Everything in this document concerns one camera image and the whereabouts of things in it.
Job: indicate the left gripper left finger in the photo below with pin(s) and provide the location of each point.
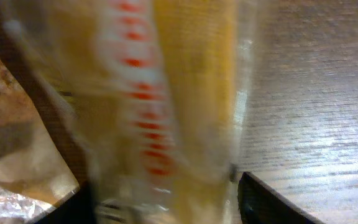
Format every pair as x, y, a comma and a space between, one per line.
78, 209

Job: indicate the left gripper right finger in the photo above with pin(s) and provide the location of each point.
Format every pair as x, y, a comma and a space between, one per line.
258, 203

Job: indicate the brown foil snack pouch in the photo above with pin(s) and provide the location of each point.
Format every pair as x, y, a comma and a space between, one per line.
33, 176

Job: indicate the orange spaghetti packet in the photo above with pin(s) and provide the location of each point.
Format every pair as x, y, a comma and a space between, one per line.
153, 90

